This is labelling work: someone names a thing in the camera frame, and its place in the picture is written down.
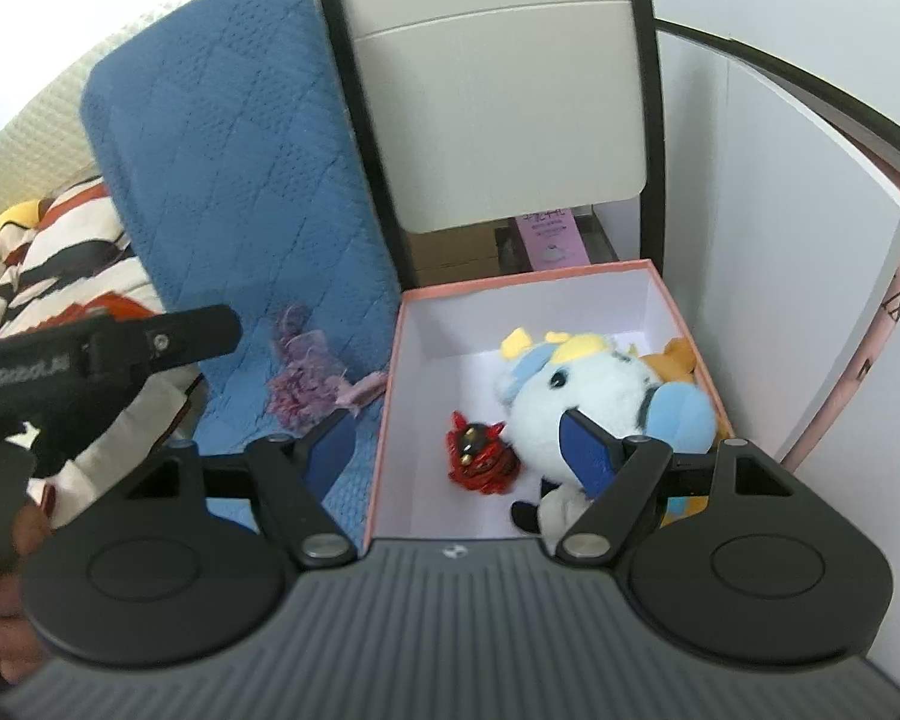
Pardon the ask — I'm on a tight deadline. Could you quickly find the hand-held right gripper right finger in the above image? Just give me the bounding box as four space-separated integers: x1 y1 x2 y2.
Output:
555 406 796 563

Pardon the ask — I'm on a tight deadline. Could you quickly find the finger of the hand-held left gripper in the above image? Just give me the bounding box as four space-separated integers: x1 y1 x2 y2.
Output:
82 305 242 380

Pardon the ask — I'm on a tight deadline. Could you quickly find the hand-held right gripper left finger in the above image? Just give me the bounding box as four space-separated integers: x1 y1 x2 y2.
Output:
124 409 357 563

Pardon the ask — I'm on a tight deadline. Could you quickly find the white and blue penguin plush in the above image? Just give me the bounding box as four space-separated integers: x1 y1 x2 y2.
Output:
493 326 719 494

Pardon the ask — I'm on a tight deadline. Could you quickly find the small panda plush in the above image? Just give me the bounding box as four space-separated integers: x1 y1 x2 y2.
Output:
510 481 593 541

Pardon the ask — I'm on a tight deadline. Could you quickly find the red horned figurine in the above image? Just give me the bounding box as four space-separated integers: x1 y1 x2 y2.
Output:
446 411 522 496

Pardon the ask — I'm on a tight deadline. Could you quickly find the brown teddy bear blue shirt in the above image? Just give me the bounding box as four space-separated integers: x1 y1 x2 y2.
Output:
634 337 721 530

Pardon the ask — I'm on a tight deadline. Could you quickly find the pink cardboard box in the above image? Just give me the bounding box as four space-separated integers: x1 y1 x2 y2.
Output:
364 259 736 548

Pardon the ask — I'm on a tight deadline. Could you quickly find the person's left hand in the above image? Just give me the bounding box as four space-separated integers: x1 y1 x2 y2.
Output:
0 508 53 685

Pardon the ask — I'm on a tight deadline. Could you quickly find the purple fuzzy toy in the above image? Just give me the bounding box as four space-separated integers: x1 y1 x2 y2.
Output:
266 305 387 432

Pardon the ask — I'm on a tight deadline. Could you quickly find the red black white striped blanket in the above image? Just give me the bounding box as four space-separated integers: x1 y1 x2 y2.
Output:
0 176 211 533

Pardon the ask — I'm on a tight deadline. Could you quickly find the yellow plush toy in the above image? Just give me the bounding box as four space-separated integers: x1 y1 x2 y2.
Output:
0 199 55 242

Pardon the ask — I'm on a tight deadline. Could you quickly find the blue cushioned floor chair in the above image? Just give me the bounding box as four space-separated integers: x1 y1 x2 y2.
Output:
81 0 406 533

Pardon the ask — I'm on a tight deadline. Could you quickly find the pink printed packet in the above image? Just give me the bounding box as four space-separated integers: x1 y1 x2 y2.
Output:
516 206 590 271

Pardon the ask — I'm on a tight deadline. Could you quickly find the brown cardboard box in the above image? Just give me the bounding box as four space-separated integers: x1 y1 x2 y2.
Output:
405 221 530 290

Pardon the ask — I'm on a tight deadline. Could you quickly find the beige quilted headboard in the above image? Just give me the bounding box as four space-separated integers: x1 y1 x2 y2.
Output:
0 0 241 241

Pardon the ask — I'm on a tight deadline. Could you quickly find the pink patterned board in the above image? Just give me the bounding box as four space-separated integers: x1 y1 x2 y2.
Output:
780 206 900 466

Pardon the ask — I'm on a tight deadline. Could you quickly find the white box lid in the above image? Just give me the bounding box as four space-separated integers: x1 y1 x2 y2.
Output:
649 19 900 466

